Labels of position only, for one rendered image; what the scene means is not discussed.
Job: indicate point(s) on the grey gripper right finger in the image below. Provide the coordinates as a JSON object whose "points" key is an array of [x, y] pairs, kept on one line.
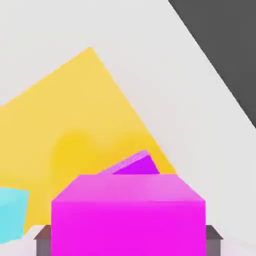
{"points": [[213, 243]]}

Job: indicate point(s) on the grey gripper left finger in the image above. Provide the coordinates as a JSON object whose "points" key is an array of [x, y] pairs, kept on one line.
{"points": [[43, 242]]}

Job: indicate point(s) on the small magenta cube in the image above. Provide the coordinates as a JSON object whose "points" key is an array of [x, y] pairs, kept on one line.
{"points": [[128, 216]]}

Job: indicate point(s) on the small cyan cube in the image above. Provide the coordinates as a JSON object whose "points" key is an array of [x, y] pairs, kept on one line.
{"points": [[12, 214]]}

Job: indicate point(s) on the small purple cube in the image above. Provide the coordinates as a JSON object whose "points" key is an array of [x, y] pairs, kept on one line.
{"points": [[140, 166]]}

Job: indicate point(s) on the large yellow box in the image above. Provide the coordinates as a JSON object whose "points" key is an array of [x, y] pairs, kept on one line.
{"points": [[80, 120]]}

